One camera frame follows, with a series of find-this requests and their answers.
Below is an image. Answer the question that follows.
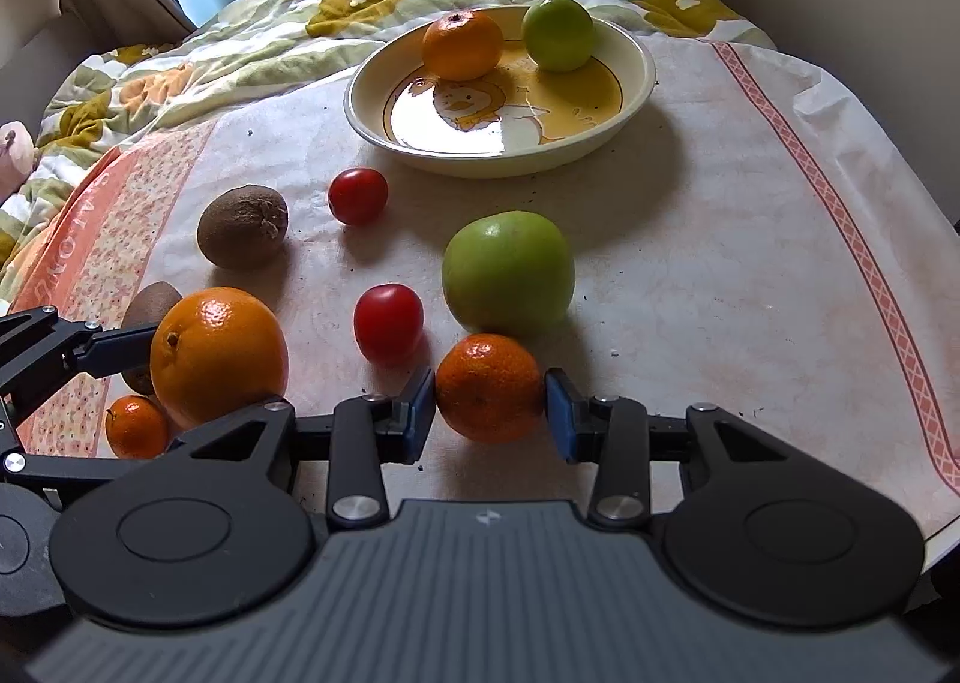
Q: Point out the small green apple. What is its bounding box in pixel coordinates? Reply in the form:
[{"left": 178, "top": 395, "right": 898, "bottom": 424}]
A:
[{"left": 522, "top": 0, "right": 597, "bottom": 73}]

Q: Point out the medium orange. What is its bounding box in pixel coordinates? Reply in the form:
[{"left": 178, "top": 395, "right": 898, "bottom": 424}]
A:
[{"left": 421, "top": 10, "right": 505, "bottom": 82}]

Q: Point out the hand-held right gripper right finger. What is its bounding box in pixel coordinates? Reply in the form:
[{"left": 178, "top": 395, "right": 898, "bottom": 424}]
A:
[{"left": 545, "top": 366, "right": 807, "bottom": 530}]

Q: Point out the white sheet with orange border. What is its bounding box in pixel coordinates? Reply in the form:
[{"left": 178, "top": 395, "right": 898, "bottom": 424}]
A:
[{"left": 0, "top": 31, "right": 960, "bottom": 541}]

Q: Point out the red tomato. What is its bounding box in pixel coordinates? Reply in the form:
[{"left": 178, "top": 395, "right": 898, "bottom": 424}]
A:
[
  {"left": 353, "top": 283, "right": 425, "bottom": 367},
  {"left": 328, "top": 167, "right": 389, "bottom": 226}
]

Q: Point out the floral striped quilt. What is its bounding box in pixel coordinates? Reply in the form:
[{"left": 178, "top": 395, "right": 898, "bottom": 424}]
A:
[{"left": 0, "top": 0, "right": 777, "bottom": 298}]

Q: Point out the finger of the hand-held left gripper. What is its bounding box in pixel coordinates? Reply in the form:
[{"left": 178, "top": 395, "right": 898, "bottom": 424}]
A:
[
  {"left": 0, "top": 306, "right": 160, "bottom": 422},
  {"left": 0, "top": 402, "right": 164, "bottom": 513}
]

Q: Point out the pink plush toy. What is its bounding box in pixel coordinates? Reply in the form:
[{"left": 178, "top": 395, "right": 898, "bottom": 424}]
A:
[{"left": 0, "top": 121, "right": 37, "bottom": 193}]

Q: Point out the large green apple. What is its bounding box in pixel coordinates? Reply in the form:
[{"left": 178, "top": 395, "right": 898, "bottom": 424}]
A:
[{"left": 441, "top": 210, "right": 576, "bottom": 333}]

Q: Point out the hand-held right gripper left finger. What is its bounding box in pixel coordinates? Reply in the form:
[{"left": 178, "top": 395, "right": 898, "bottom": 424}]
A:
[{"left": 169, "top": 366, "right": 437, "bottom": 530}]

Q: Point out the brown kiwi with green sticker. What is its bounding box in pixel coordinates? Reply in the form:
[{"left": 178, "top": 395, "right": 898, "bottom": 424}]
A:
[{"left": 121, "top": 281, "right": 183, "bottom": 397}]

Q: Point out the cream plate with duck print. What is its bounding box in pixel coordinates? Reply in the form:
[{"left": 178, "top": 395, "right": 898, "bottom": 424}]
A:
[{"left": 343, "top": 4, "right": 657, "bottom": 178}]

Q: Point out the small mandarin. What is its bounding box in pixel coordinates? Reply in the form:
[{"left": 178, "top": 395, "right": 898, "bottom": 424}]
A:
[
  {"left": 435, "top": 333, "right": 545, "bottom": 444},
  {"left": 105, "top": 395, "right": 170, "bottom": 460}
]

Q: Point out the large orange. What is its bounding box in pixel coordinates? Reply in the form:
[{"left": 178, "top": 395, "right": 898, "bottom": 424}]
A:
[{"left": 150, "top": 287, "right": 290, "bottom": 429}]

